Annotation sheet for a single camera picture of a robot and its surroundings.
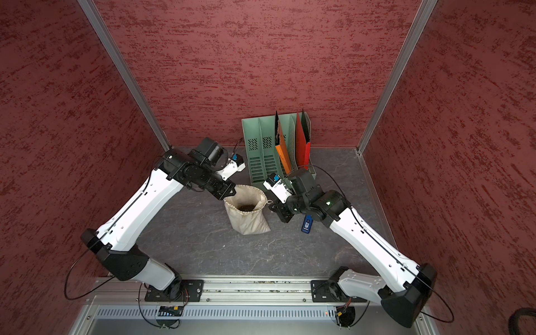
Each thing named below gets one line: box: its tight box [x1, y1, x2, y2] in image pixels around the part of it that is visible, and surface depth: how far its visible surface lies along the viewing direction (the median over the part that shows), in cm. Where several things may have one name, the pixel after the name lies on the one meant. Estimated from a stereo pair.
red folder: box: [295, 111, 312, 171], surface depth 92 cm
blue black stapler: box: [301, 214, 314, 234], surface depth 90 cm
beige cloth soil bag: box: [223, 184, 273, 236], surface depth 74 cm
